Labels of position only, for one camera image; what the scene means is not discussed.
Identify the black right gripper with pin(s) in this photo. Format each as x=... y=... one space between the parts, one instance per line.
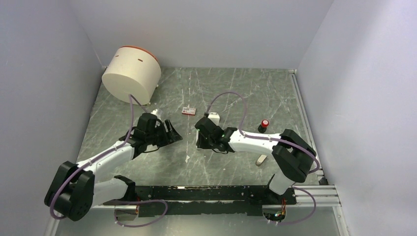
x=201 y=144

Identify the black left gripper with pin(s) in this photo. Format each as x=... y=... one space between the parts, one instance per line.
x=175 y=135

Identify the red white staple box sleeve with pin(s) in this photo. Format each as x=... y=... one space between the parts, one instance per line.
x=188 y=111

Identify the beige brown small stapler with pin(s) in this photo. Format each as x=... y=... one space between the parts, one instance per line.
x=260 y=160

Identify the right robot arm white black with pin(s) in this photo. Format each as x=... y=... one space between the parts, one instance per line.
x=296 y=159

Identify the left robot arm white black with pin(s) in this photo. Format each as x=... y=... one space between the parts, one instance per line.
x=76 y=187

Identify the red black stamp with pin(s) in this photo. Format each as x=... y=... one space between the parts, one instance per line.
x=263 y=126

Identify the cream cylindrical drum orange rim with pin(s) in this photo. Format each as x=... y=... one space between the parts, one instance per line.
x=134 y=71

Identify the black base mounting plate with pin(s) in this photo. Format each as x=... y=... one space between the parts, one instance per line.
x=196 y=200

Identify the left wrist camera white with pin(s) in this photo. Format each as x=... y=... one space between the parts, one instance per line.
x=156 y=115

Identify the aluminium rail frame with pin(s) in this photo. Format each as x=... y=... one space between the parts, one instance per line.
x=314 y=196

